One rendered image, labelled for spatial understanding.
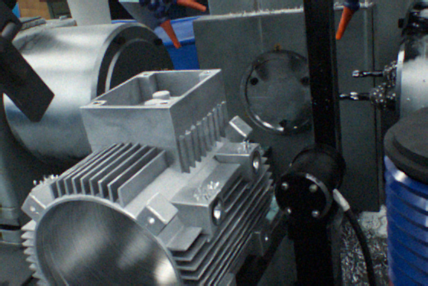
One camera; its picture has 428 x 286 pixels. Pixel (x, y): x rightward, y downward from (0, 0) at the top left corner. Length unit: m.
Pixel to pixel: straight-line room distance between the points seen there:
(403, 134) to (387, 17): 0.79
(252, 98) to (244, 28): 0.12
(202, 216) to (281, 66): 0.47
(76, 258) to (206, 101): 0.21
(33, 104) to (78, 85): 0.38
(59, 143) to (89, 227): 0.31
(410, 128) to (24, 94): 0.32
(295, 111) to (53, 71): 0.39
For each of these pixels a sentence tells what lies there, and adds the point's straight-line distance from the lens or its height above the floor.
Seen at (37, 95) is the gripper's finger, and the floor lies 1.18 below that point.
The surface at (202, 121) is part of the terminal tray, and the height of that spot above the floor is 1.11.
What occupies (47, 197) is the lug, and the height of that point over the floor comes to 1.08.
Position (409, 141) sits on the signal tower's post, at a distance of 0.17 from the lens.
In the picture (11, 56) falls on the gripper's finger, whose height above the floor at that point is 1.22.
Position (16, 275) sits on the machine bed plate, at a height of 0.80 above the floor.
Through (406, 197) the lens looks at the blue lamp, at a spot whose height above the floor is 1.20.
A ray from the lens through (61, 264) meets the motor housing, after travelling 0.57.
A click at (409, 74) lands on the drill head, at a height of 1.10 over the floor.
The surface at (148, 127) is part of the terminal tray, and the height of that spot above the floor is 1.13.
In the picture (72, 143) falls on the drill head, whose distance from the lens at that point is 0.86.
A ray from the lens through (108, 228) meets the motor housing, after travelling 0.62.
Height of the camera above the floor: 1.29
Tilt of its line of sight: 22 degrees down
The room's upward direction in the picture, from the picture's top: 9 degrees counter-clockwise
